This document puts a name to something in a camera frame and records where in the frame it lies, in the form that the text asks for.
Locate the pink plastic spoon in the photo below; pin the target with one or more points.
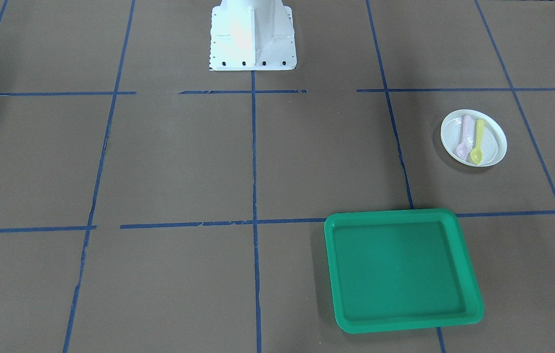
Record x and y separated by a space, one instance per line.
466 137

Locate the yellow plastic spoon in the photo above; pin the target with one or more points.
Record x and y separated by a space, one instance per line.
476 154

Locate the white oval plate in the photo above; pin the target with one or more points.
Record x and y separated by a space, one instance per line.
494 144

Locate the green plastic tray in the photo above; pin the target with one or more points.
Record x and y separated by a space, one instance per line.
400 270

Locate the white pedestal column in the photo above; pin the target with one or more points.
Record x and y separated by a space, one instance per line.
252 35

